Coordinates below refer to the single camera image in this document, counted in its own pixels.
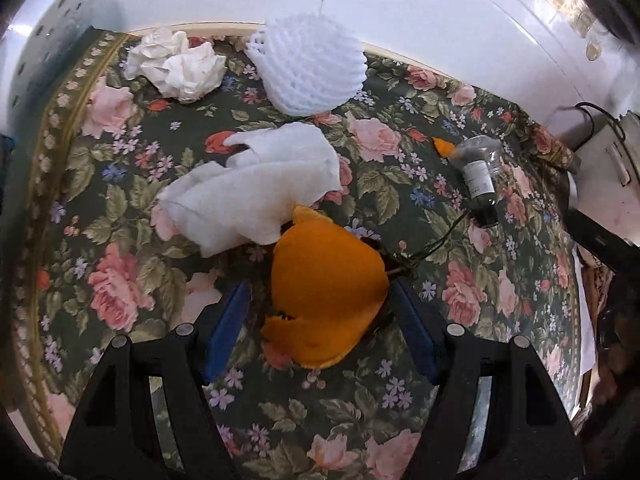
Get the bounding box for large orange peel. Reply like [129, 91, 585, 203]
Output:
[262, 206, 390, 370]

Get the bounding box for white paper towel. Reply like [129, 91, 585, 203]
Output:
[157, 122, 342, 258]

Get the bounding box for white tissue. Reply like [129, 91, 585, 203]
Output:
[122, 28, 227, 104]

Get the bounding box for white foam fruit net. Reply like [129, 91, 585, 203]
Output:
[245, 14, 368, 117]

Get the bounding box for white rice cooker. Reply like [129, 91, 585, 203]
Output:
[576, 110, 640, 245]

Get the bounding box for small orange peel piece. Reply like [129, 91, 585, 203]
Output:
[432, 136, 456, 158]

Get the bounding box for floral table mat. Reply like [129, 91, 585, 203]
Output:
[2, 29, 582, 479]

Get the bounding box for white round tin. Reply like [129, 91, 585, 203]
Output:
[1, 0, 99, 136]

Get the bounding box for black power cable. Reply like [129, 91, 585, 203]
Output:
[364, 101, 626, 273]

